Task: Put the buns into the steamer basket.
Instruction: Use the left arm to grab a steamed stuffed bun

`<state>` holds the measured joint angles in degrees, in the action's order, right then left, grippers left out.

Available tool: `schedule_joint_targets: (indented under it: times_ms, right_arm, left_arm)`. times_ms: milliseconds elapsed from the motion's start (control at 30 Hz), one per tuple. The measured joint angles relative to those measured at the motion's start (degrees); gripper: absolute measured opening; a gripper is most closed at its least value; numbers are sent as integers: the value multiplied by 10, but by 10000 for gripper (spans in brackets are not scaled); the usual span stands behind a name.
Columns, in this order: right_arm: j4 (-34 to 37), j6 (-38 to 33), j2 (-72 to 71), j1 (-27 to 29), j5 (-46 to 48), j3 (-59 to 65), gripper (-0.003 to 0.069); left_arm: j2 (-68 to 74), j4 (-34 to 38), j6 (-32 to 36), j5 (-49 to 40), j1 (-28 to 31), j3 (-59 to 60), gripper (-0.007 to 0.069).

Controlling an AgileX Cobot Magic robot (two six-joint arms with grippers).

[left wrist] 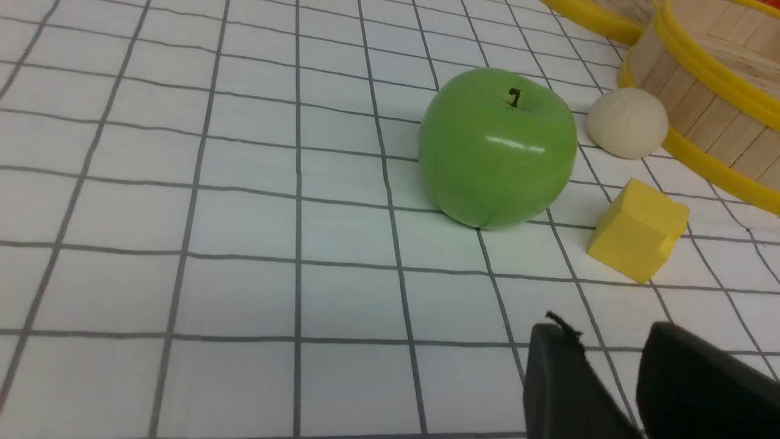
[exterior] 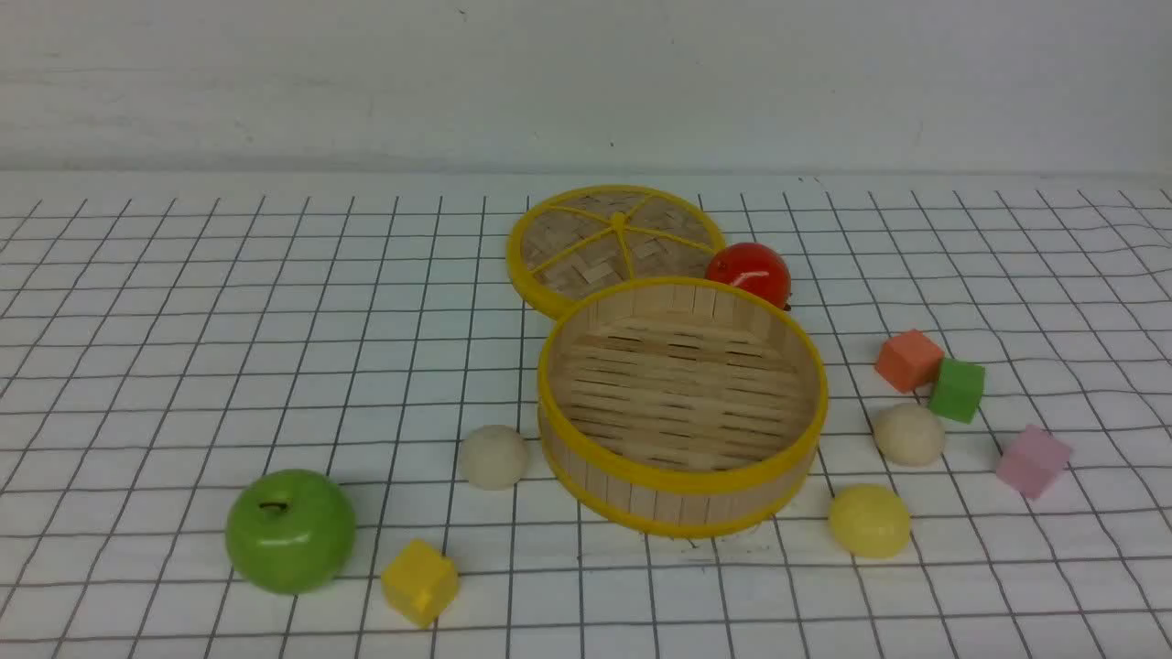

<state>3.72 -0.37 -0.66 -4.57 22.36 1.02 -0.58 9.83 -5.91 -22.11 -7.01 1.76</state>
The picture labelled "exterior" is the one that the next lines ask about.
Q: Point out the cream bun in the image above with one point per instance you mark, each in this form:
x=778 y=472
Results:
x=909 y=435

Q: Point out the white bun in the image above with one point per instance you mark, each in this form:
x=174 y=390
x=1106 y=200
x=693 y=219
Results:
x=493 y=458

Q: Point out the pink cube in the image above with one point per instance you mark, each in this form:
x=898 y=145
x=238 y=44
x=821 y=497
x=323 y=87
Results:
x=1033 y=462

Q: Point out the yellow bun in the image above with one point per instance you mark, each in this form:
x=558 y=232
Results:
x=870 y=521

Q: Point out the red tomato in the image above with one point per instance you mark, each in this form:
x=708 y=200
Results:
x=756 y=269

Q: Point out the green cube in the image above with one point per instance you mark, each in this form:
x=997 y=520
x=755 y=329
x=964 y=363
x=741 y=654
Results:
x=958 y=390

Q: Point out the bamboo steamer lid yellow rim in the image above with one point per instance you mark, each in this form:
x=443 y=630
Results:
x=582 y=241

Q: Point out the yellow cube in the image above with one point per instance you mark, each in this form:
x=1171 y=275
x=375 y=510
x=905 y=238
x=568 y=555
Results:
x=420 y=583

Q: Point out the bamboo steamer tray yellow rim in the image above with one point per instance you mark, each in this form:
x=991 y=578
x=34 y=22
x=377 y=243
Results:
x=680 y=406

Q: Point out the orange cube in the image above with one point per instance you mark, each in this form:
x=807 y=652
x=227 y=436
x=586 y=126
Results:
x=908 y=360

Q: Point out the green apple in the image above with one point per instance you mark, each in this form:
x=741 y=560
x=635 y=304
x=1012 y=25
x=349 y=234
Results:
x=290 y=532

